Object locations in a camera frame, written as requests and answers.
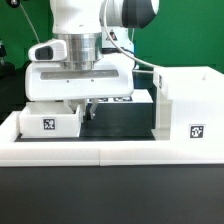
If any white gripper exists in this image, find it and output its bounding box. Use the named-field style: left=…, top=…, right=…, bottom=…
left=25, top=39, right=134, bottom=120

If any white drawer tray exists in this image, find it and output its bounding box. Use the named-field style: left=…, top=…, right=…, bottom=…
left=19, top=102, right=83, bottom=138

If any white drawer cabinet box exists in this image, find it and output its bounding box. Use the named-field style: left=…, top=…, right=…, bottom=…
left=153, top=67, right=224, bottom=141

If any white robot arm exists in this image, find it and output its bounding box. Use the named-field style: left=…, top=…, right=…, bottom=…
left=25, top=0, right=159, bottom=102

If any fiducial marker sheet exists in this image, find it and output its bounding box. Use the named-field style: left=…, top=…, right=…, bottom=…
left=98, top=89, right=153, bottom=104

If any black stand at left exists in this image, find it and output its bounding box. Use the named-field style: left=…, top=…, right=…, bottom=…
left=0, top=41, right=15, bottom=78

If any white U-shaped frame fence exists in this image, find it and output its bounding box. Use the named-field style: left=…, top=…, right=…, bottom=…
left=0, top=112, right=224, bottom=167

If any thin white cable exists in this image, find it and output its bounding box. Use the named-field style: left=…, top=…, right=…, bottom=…
left=18, top=2, right=42, bottom=45

